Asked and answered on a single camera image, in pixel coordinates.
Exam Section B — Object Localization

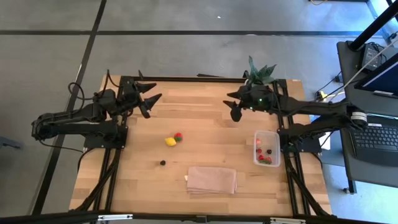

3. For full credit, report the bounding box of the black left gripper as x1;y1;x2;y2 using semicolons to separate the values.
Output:
118;77;163;119

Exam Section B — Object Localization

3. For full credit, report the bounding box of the black aluminium table frame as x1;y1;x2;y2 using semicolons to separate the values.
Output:
70;70;333;218

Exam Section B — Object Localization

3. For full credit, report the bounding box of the black computer monitor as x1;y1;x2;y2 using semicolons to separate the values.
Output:
354;52;398;100

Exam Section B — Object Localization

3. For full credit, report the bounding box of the black bar with silver brackets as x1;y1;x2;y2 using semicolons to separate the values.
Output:
0;210;398;224

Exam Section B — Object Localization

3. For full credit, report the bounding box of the black keyboard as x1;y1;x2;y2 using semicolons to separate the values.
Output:
349;121;398;167

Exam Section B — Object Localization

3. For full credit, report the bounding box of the white paper sheet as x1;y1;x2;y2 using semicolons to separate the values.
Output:
319;132;331;151

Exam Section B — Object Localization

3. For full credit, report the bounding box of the folded beige cloth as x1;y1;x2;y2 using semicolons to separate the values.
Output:
184;166;239;195

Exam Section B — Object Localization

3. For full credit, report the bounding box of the grey furniture leg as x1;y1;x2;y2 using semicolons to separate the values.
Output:
0;136;24;151

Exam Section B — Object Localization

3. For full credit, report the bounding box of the green plant in white pot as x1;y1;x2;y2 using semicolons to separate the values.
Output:
244;55;278;86

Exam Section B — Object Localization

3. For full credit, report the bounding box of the black power adapter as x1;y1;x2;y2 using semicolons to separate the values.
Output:
362;43;379;71

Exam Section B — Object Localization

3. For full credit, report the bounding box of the black pole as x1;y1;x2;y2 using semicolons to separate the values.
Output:
348;0;398;50

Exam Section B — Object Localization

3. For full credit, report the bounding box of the clear plastic tupperware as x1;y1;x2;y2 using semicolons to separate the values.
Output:
252;129;282;168

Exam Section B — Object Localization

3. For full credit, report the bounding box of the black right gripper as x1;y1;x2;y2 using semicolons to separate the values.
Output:
222;83;277;123

